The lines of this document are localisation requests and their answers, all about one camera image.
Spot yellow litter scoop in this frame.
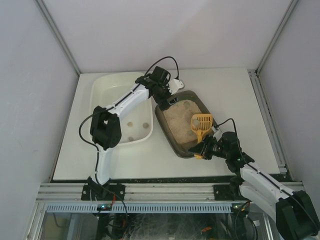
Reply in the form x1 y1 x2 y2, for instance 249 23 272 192
189 113 214 160

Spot dark brown litter box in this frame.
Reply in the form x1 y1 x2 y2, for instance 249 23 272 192
154 90 210 159

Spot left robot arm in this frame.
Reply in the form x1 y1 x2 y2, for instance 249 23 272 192
87 74 185 198

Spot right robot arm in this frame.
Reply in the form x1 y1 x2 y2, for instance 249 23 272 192
188 131 320 240

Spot beige litter pellets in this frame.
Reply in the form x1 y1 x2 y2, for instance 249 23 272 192
163 100 202 145

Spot white plastic tub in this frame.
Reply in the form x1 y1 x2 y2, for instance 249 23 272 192
90 72 154 146

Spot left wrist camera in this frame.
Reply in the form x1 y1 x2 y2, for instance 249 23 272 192
151 66 171 85

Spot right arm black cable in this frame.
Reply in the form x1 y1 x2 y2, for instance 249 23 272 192
213 117 320 226

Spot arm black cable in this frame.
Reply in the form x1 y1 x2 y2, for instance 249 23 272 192
78 56 180 153
213 117 320 226

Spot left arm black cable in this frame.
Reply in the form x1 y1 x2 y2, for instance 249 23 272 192
78 56 180 153

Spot grey slotted cable duct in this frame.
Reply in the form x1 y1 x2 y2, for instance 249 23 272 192
46 202 233 214

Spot aluminium mounting rail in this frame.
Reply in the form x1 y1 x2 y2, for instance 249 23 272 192
37 181 308 201

